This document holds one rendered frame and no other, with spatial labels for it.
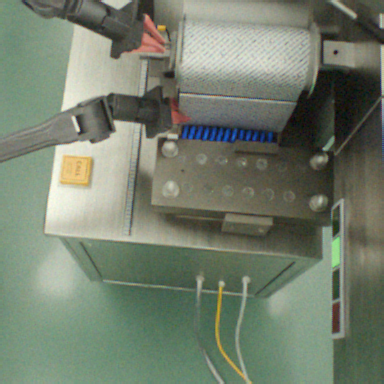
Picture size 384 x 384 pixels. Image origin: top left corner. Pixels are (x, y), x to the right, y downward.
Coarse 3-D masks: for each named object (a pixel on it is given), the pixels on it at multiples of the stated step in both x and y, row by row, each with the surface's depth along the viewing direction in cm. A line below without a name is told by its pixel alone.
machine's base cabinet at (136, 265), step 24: (72, 240) 155; (96, 264) 188; (120, 264) 184; (144, 264) 180; (168, 264) 176; (192, 264) 172; (216, 264) 168; (240, 264) 164; (264, 264) 161; (288, 264) 157; (312, 264) 153; (168, 288) 222; (192, 288) 218; (216, 288) 212; (240, 288) 206; (264, 288) 200
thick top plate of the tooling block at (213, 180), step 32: (160, 160) 141; (192, 160) 141; (224, 160) 141; (256, 160) 140; (288, 160) 140; (160, 192) 138; (192, 192) 138; (224, 192) 138; (256, 192) 138; (288, 192) 138; (320, 192) 137; (320, 224) 139
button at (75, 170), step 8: (64, 160) 153; (72, 160) 153; (80, 160) 153; (88, 160) 153; (64, 168) 152; (72, 168) 152; (80, 168) 152; (88, 168) 152; (64, 176) 151; (72, 176) 151; (80, 176) 151; (88, 176) 152; (80, 184) 152
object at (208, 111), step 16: (192, 96) 128; (208, 96) 127; (192, 112) 136; (208, 112) 135; (224, 112) 134; (240, 112) 134; (256, 112) 133; (272, 112) 132; (288, 112) 131; (224, 128) 144; (240, 128) 143; (256, 128) 142; (272, 128) 141
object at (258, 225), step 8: (232, 216) 137; (240, 216) 137; (248, 216) 137; (256, 216) 137; (264, 216) 137; (224, 224) 141; (232, 224) 139; (240, 224) 138; (248, 224) 137; (256, 224) 137; (264, 224) 137; (232, 232) 146; (240, 232) 146; (248, 232) 145; (256, 232) 144; (264, 232) 143
